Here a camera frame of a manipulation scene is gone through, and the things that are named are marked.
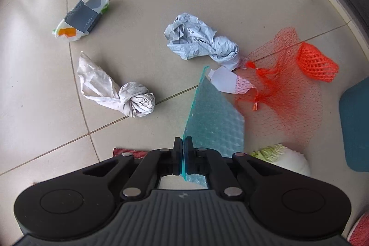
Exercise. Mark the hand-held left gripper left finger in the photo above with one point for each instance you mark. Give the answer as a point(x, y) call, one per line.
point(178, 148)

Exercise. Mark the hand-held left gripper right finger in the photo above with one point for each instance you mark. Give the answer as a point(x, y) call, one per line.
point(188, 149)

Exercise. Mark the teal bubble wrap bag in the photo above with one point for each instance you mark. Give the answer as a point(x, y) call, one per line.
point(213, 119)

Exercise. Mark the red snack wrapper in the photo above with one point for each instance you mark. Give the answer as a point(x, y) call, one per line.
point(139, 154)

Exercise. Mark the orange foam fruit net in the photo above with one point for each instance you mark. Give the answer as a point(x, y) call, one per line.
point(314, 61)

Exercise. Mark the teal trash bin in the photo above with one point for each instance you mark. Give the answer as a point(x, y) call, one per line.
point(356, 125)

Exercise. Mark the white paper label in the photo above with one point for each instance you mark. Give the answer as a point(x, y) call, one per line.
point(224, 80)

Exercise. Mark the napa cabbage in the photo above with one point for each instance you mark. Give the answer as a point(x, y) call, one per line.
point(288, 159)

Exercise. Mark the knotted white plastic bag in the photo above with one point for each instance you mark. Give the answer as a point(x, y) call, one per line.
point(98, 81)

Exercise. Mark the red mesh net bag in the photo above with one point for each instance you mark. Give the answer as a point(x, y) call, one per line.
point(288, 107)

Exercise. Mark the crumpled grey plastic bag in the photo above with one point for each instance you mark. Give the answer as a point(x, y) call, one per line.
point(196, 38)

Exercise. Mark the white grey printed packet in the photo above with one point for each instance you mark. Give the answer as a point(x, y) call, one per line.
point(83, 15)

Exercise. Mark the red striped packet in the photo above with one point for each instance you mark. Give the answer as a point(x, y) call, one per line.
point(361, 230)

